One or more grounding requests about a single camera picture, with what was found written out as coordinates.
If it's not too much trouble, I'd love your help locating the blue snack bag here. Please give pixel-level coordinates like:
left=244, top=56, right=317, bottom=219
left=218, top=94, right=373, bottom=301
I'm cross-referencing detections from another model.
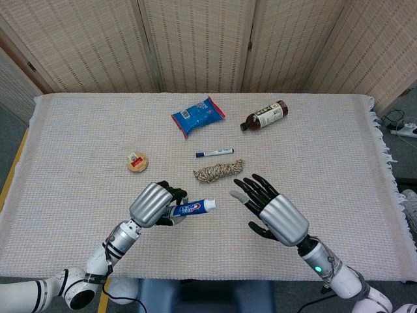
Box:
left=171, top=95, right=226, bottom=140

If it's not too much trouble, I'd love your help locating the grey sneaker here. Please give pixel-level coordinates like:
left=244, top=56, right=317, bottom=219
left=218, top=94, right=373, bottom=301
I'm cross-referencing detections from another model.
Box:
left=401, top=188, right=417, bottom=229

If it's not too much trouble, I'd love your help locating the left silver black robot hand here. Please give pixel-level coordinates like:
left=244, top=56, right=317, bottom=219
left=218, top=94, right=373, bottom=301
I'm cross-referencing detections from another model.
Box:
left=128, top=180, right=188, bottom=229

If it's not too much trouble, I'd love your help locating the bundle of braided rope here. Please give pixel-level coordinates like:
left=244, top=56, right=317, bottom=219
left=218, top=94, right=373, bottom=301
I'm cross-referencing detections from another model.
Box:
left=192, top=158, right=245, bottom=185

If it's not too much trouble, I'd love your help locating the black cable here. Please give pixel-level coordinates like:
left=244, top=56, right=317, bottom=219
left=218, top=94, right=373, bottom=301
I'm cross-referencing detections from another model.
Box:
left=381, top=109, right=407, bottom=130

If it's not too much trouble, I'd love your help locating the white power strip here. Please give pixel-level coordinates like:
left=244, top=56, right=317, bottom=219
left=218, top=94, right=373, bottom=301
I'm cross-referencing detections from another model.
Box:
left=387, top=121, right=417, bottom=139

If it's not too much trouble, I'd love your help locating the woven folding screen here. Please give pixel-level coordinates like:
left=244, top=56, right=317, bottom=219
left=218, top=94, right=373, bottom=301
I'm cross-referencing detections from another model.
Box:
left=0, top=0, right=417, bottom=127

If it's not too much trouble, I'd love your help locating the dark brown sauce bottle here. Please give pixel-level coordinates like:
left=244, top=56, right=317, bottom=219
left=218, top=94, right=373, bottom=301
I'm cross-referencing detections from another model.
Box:
left=240, top=100, right=289, bottom=132

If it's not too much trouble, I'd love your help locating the round wooden tin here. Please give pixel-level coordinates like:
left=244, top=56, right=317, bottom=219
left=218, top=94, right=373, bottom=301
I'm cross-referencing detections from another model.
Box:
left=126, top=150, right=151, bottom=175

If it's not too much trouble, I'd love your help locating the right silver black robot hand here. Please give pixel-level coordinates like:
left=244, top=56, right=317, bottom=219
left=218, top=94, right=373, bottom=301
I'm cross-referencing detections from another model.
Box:
left=229, top=173, right=310, bottom=247

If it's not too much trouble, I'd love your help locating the blue and white marker pen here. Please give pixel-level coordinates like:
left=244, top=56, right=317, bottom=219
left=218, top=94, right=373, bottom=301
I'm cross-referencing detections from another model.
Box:
left=195, top=148, right=235, bottom=158

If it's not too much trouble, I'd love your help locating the blue and white toothpaste tube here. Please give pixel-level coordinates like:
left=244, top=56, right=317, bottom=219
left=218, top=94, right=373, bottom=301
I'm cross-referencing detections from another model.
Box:
left=161, top=198, right=217, bottom=220

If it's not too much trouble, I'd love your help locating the woven white tablecloth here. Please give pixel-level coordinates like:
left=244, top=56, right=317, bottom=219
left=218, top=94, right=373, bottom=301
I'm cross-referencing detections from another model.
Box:
left=0, top=93, right=417, bottom=283

